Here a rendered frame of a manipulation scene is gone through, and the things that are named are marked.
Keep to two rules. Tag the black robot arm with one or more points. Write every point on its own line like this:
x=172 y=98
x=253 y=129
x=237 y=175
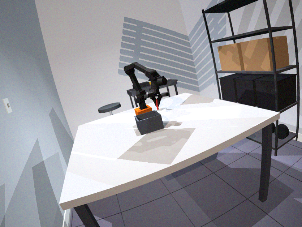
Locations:
x=155 y=78

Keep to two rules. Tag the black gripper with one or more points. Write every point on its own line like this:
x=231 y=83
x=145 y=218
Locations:
x=159 y=95

